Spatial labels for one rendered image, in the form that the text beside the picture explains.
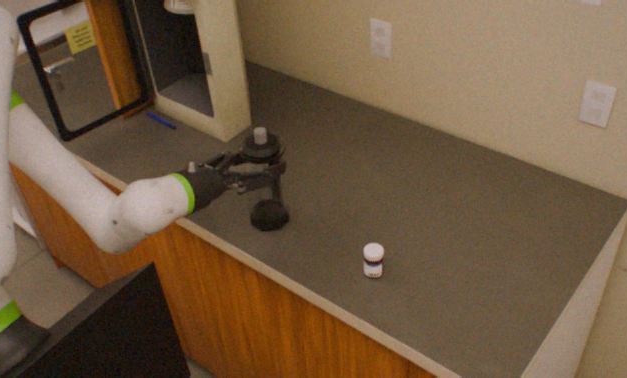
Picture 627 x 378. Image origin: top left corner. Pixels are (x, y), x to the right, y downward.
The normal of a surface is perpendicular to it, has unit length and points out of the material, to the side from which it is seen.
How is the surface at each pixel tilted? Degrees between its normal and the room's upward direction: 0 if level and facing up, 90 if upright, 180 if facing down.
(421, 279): 1
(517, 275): 0
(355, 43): 90
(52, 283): 0
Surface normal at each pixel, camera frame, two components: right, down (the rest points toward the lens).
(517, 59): -0.63, 0.53
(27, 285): -0.07, -0.77
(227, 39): 0.77, 0.37
